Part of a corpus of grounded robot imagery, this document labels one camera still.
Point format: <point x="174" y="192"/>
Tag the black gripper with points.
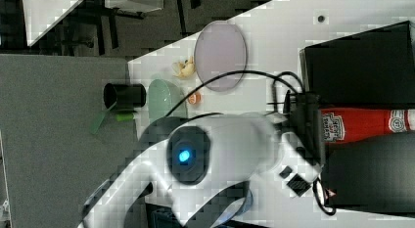
<point x="305" y="119"/>

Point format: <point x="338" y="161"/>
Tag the red plush ketchup bottle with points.
<point x="346" y="125"/>

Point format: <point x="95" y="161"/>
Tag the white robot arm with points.
<point x="204" y="165"/>

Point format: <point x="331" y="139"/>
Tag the silver black toaster oven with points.
<point x="359" y="97"/>

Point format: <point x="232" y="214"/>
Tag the lavender round plate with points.
<point x="220" y="48"/>

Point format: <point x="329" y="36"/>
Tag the orange slice toy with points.
<point x="194" y="99"/>

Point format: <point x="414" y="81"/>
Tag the yellow plush banana toy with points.
<point x="184" y="69"/>

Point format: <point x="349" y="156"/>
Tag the green perforated colander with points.
<point x="162" y="97"/>

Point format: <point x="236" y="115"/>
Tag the black utensil holder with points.
<point x="124" y="97"/>

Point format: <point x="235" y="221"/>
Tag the green slotted spatula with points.
<point x="104" y="115"/>

